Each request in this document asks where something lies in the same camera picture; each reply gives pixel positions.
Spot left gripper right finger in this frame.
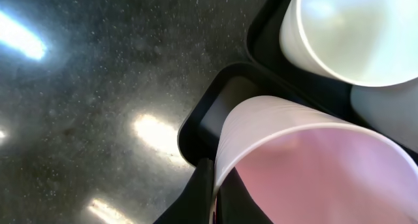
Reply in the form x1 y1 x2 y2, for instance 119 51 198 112
217 168 274 224

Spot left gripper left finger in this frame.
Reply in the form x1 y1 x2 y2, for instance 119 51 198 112
153 157 216 224

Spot pink cup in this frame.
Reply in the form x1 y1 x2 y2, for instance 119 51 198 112
212 95 418 224

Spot black tray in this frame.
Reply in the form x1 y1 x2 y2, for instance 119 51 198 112
177 0 418 168

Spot grey cup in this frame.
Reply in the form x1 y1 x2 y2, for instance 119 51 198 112
350 82 418 153

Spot white cup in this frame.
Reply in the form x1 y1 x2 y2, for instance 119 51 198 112
279 0 418 88

